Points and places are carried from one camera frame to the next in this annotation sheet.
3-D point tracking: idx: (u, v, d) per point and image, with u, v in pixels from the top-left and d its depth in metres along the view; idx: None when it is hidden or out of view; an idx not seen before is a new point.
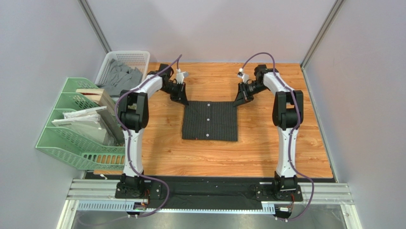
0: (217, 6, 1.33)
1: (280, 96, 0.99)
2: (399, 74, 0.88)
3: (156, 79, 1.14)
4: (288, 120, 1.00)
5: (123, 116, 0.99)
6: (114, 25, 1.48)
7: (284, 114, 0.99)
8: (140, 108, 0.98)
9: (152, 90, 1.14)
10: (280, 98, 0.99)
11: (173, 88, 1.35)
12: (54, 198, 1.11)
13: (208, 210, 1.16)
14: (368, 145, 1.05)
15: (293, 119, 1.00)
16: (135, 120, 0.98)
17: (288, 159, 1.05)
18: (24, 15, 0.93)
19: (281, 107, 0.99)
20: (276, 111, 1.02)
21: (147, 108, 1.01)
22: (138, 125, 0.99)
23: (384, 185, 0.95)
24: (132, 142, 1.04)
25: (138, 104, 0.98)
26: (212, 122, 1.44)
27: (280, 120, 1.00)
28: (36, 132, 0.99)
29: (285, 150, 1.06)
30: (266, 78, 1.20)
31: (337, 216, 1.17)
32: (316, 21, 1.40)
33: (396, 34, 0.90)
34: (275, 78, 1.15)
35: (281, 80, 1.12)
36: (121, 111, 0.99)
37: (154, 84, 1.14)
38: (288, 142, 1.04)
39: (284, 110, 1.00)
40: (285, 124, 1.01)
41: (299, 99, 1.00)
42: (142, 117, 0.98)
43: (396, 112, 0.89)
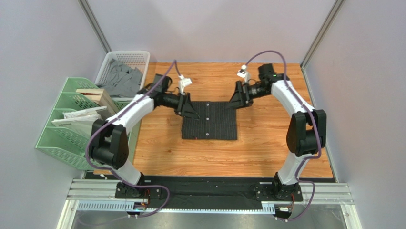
0: (217, 6, 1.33)
1: (299, 119, 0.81)
2: (399, 74, 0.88)
3: (142, 104, 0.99)
4: (308, 147, 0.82)
5: (95, 151, 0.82)
6: (114, 25, 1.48)
7: (303, 140, 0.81)
8: (115, 144, 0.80)
9: (138, 116, 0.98)
10: (299, 120, 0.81)
11: (171, 100, 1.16)
12: (54, 198, 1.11)
13: (208, 210, 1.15)
14: (368, 146, 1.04)
15: (314, 144, 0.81)
16: (107, 158, 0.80)
17: (295, 174, 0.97)
18: (24, 15, 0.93)
19: (300, 132, 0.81)
20: (293, 135, 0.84)
21: (124, 142, 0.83)
22: (113, 164, 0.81)
23: (384, 185, 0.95)
24: (117, 171, 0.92)
25: (113, 140, 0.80)
26: (212, 122, 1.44)
27: (299, 147, 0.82)
28: (36, 132, 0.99)
29: (294, 170, 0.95)
30: (277, 90, 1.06)
31: (337, 216, 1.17)
32: (316, 21, 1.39)
33: (396, 34, 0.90)
34: (289, 92, 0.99)
35: (298, 97, 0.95)
36: (93, 146, 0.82)
37: (141, 109, 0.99)
38: (299, 164, 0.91)
39: (303, 135, 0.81)
40: (303, 150, 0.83)
41: (321, 121, 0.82)
42: (116, 155, 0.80)
43: (397, 112, 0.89)
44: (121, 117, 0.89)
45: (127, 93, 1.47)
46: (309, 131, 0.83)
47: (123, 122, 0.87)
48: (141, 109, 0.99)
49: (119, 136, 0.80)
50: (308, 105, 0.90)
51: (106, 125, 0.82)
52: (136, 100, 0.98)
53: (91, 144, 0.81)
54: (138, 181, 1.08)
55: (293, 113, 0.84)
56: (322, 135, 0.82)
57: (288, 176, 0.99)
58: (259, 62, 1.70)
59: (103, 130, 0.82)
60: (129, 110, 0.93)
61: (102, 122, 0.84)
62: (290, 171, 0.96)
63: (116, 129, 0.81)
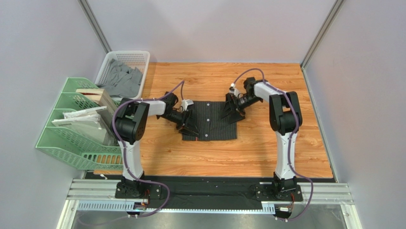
0: (217, 6, 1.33)
1: (274, 98, 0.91)
2: (399, 74, 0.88)
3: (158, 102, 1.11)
4: (287, 124, 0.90)
5: (117, 123, 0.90)
6: (114, 25, 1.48)
7: (281, 118, 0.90)
8: (138, 116, 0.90)
9: (153, 110, 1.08)
10: (275, 100, 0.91)
11: (176, 116, 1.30)
12: (54, 198, 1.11)
13: (208, 210, 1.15)
14: (367, 146, 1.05)
15: (292, 120, 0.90)
16: (128, 129, 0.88)
17: (288, 162, 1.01)
18: (23, 15, 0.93)
19: (278, 109, 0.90)
20: (273, 116, 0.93)
21: (145, 119, 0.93)
22: (132, 136, 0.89)
23: (384, 185, 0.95)
24: (127, 152, 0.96)
25: (137, 112, 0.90)
26: (212, 124, 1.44)
27: (279, 125, 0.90)
28: (36, 132, 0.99)
29: (285, 155, 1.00)
30: (258, 90, 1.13)
31: (337, 216, 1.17)
32: (315, 21, 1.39)
33: (396, 34, 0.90)
34: (266, 86, 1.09)
35: (272, 86, 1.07)
36: (117, 118, 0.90)
37: (157, 105, 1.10)
38: (287, 146, 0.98)
39: (281, 113, 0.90)
40: (285, 128, 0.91)
41: (293, 99, 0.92)
42: (137, 126, 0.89)
43: (397, 113, 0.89)
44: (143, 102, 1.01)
45: (127, 93, 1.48)
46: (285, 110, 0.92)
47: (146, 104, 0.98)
48: (156, 106, 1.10)
49: (143, 110, 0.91)
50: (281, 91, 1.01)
51: (132, 100, 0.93)
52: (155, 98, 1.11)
53: (116, 114, 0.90)
54: (141, 174, 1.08)
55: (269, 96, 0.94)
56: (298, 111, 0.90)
57: (283, 166, 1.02)
58: (258, 62, 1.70)
59: (128, 105, 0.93)
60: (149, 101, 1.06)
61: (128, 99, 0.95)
62: (281, 158, 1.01)
63: (141, 104, 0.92)
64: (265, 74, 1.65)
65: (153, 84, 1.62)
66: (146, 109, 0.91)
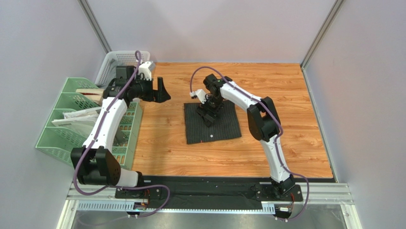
0: (216, 7, 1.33)
1: (253, 110, 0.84)
2: (398, 74, 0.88)
3: (116, 108, 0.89)
4: (269, 130, 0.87)
5: (86, 178, 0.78)
6: (114, 25, 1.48)
7: (264, 127, 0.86)
8: (104, 169, 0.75)
9: (116, 121, 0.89)
10: (255, 112, 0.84)
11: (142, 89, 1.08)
12: (54, 198, 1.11)
13: (208, 210, 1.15)
14: (368, 146, 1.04)
15: (274, 126, 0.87)
16: (102, 181, 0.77)
17: (281, 164, 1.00)
18: (24, 15, 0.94)
19: (258, 120, 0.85)
20: (253, 125, 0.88)
21: (112, 161, 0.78)
22: (109, 183, 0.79)
23: (384, 186, 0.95)
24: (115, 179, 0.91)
25: (98, 166, 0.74)
26: (215, 125, 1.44)
27: (262, 133, 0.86)
28: (36, 132, 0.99)
29: (275, 158, 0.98)
30: (226, 93, 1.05)
31: (337, 216, 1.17)
32: (315, 21, 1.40)
33: (396, 34, 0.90)
34: (235, 91, 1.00)
35: (242, 91, 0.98)
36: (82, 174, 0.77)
37: (116, 115, 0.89)
38: (275, 150, 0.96)
39: (262, 123, 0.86)
40: (268, 135, 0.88)
41: (270, 104, 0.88)
42: (108, 177, 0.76)
43: (397, 113, 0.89)
44: (98, 137, 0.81)
45: None
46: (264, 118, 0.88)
47: (103, 142, 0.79)
48: (116, 114, 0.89)
49: (104, 162, 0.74)
50: (256, 96, 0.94)
51: (86, 152, 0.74)
52: (106, 108, 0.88)
53: (79, 173, 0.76)
54: (136, 183, 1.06)
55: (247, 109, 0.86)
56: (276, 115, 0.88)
57: (277, 169, 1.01)
58: (258, 62, 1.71)
59: (85, 157, 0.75)
60: (104, 125, 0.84)
61: (80, 150, 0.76)
62: (272, 161, 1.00)
63: (98, 153, 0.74)
64: (265, 74, 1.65)
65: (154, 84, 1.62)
66: (106, 157, 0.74)
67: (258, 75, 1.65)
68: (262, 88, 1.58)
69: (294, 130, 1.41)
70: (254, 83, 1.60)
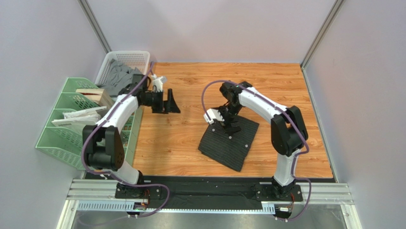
0: (216, 7, 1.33)
1: (279, 122, 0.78)
2: (398, 75, 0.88)
3: (128, 101, 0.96)
4: (294, 145, 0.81)
5: (91, 159, 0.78)
6: (114, 25, 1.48)
7: (289, 140, 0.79)
8: (110, 147, 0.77)
9: (126, 114, 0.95)
10: (281, 125, 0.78)
11: (153, 99, 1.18)
12: (54, 198, 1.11)
13: (208, 210, 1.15)
14: (368, 146, 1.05)
15: (299, 140, 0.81)
16: (106, 162, 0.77)
17: (291, 173, 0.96)
18: (24, 15, 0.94)
19: (284, 134, 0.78)
20: (277, 138, 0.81)
21: (119, 143, 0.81)
22: (113, 167, 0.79)
23: (384, 186, 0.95)
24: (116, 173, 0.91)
25: (106, 142, 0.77)
26: (218, 129, 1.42)
27: (287, 148, 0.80)
28: (36, 132, 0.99)
29: (288, 168, 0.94)
30: (245, 100, 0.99)
31: (337, 216, 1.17)
32: (315, 21, 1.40)
33: (395, 34, 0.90)
34: (257, 98, 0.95)
35: (266, 99, 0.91)
36: (88, 153, 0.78)
37: (127, 107, 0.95)
38: (291, 163, 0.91)
39: (287, 136, 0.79)
40: (291, 150, 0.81)
41: (297, 116, 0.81)
42: (114, 157, 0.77)
43: (397, 113, 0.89)
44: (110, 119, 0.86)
45: None
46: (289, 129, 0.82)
47: (114, 123, 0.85)
48: (128, 107, 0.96)
49: (113, 139, 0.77)
50: (281, 105, 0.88)
51: (97, 128, 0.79)
52: (121, 100, 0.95)
53: (86, 151, 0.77)
54: (137, 180, 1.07)
55: (271, 120, 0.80)
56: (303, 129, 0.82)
57: (284, 175, 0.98)
58: (258, 62, 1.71)
59: (94, 135, 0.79)
60: (116, 112, 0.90)
61: (92, 127, 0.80)
62: (284, 170, 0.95)
63: (108, 131, 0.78)
64: (265, 74, 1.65)
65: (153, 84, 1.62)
66: (115, 135, 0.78)
67: (258, 75, 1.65)
68: (262, 88, 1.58)
69: None
70: (254, 83, 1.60)
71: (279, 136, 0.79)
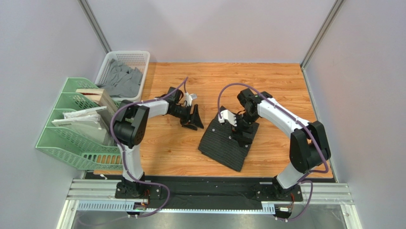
0: (217, 7, 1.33)
1: (300, 140, 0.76)
2: (399, 75, 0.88)
3: (162, 102, 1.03)
4: (314, 164, 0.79)
5: (117, 127, 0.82)
6: (114, 25, 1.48)
7: (309, 159, 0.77)
8: (138, 120, 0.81)
9: (156, 111, 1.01)
10: (301, 142, 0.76)
11: (181, 112, 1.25)
12: (54, 198, 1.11)
13: (208, 210, 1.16)
14: (368, 146, 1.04)
15: (319, 159, 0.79)
16: (127, 134, 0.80)
17: (298, 182, 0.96)
18: (23, 15, 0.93)
19: (304, 151, 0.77)
20: (297, 154, 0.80)
21: (145, 124, 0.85)
22: (132, 140, 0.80)
23: (384, 186, 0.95)
24: (127, 156, 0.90)
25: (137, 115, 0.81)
26: (219, 129, 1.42)
27: (306, 166, 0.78)
28: (36, 132, 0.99)
29: (296, 179, 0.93)
30: (262, 110, 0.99)
31: (337, 216, 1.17)
32: (315, 21, 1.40)
33: (396, 34, 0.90)
34: (276, 109, 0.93)
35: (287, 111, 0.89)
36: (116, 121, 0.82)
37: (159, 106, 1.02)
38: (302, 176, 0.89)
39: (308, 154, 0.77)
40: (310, 168, 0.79)
41: (319, 133, 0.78)
42: (137, 131, 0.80)
43: (396, 113, 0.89)
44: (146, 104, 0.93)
45: (127, 93, 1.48)
46: (310, 146, 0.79)
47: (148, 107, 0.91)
48: (159, 106, 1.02)
49: (143, 114, 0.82)
50: (302, 120, 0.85)
51: (134, 103, 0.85)
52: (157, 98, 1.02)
53: (115, 118, 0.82)
54: (141, 175, 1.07)
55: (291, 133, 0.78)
56: (325, 148, 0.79)
57: (290, 182, 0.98)
58: (258, 62, 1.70)
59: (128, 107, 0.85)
60: (150, 102, 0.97)
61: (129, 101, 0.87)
62: (291, 178, 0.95)
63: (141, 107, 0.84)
64: (264, 74, 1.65)
65: (153, 84, 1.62)
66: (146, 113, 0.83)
67: (258, 75, 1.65)
68: (262, 88, 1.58)
69: None
70: (254, 83, 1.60)
71: (299, 153, 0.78)
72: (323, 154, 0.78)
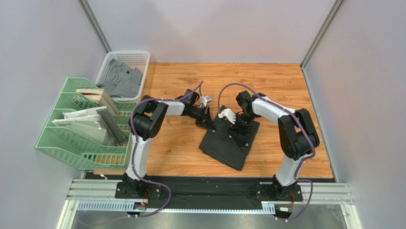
0: (217, 6, 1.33)
1: (286, 122, 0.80)
2: (398, 75, 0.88)
3: (179, 104, 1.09)
4: (303, 149, 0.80)
5: (136, 119, 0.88)
6: (114, 25, 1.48)
7: (297, 142, 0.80)
8: (156, 115, 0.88)
9: (172, 109, 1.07)
10: (287, 125, 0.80)
11: (196, 113, 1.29)
12: (55, 198, 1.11)
13: (208, 210, 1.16)
14: (368, 146, 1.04)
15: (307, 144, 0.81)
16: (146, 126, 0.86)
17: (294, 175, 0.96)
18: (23, 15, 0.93)
19: (291, 134, 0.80)
20: (285, 139, 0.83)
21: (162, 119, 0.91)
22: (148, 133, 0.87)
23: (385, 186, 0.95)
24: (138, 149, 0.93)
25: (156, 110, 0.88)
26: (219, 129, 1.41)
27: (295, 150, 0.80)
28: (36, 132, 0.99)
29: (292, 171, 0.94)
30: (257, 107, 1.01)
31: (337, 216, 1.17)
32: (315, 21, 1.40)
33: (396, 34, 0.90)
34: (267, 104, 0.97)
35: (275, 103, 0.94)
36: (136, 113, 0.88)
37: (175, 106, 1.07)
38: (297, 166, 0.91)
39: (295, 137, 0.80)
40: (299, 153, 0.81)
41: (306, 119, 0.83)
42: (153, 125, 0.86)
43: (396, 113, 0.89)
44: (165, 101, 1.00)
45: (127, 93, 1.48)
46: (299, 132, 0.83)
47: None
48: (175, 107, 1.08)
49: (162, 109, 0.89)
50: (289, 108, 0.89)
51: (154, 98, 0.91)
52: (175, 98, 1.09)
53: (136, 110, 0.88)
54: (145, 174, 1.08)
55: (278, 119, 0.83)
56: (313, 133, 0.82)
57: (287, 177, 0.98)
58: (258, 62, 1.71)
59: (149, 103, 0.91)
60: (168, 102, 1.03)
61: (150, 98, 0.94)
62: (288, 171, 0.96)
63: (160, 104, 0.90)
64: (265, 74, 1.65)
65: (153, 84, 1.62)
66: (164, 109, 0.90)
67: (258, 74, 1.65)
68: (262, 88, 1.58)
69: None
70: (254, 83, 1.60)
71: (286, 136, 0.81)
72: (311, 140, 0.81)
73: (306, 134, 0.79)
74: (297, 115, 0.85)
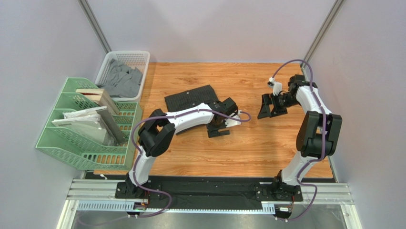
0: (217, 6, 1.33)
1: (311, 118, 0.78)
2: (398, 74, 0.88)
3: (204, 116, 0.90)
4: (313, 150, 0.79)
5: (143, 132, 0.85)
6: (114, 25, 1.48)
7: (310, 140, 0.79)
8: (160, 136, 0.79)
9: (192, 123, 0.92)
10: (310, 121, 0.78)
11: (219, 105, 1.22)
12: (54, 198, 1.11)
13: (208, 210, 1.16)
14: (368, 146, 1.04)
15: (319, 148, 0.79)
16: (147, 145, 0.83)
17: (296, 176, 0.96)
18: (23, 15, 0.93)
19: (309, 130, 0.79)
20: (302, 132, 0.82)
21: (170, 139, 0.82)
22: (149, 150, 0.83)
23: (385, 187, 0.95)
24: (140, 161, 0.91)
25: (160, 132, 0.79)
26: (191, 95, 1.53)
27: (304, 146, 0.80)
28: (36, 133, 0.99)
29: (295, 171, 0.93)
30: (300, 93, 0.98)
31: (337, 216, 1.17)
32: (315, 21, 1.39)
33: (396, 34, 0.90)
34: (310, 95, 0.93)
35: (318, 98, 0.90)
36: (144, 128, 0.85)
37: (199, 118, 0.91)
38: (302, 166, 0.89)
39: (311, 136, 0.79)
40: (307, 151, 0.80)
41: (334, 127, 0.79)
42: (156, 147, 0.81)
43: (396, 113, 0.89)
44: (177, 117, 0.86)
45: (127, 93, 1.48)
46: (318, 134, 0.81)
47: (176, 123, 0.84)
48: (197, 120, 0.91)
49: (167, 132, 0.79)
50: (326, 108, 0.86)
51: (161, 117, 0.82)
52: (199, 109, 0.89)
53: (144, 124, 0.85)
54: (145, 182, 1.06)
55: (307, 111, 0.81)
56: (332, 141, 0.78)
57: (289, 175, 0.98)
58: (258, 62, 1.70)
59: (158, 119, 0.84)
60: (187, 115, 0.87)
61: (161, 113, 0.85)
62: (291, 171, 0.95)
63: (167, 126, 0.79)
64: (265, 74, 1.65)
65: (153, 84, 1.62)
66: (170, 133, 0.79)
67: (258, 75, 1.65)
68: (262, 88, 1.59)
69: (294, 130, 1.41)
70: (254, 83, 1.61)
71: (304, 131, 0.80)
72: (326, 146, 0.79)
73: (324, 139, 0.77)
74: (328, 119, 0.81)
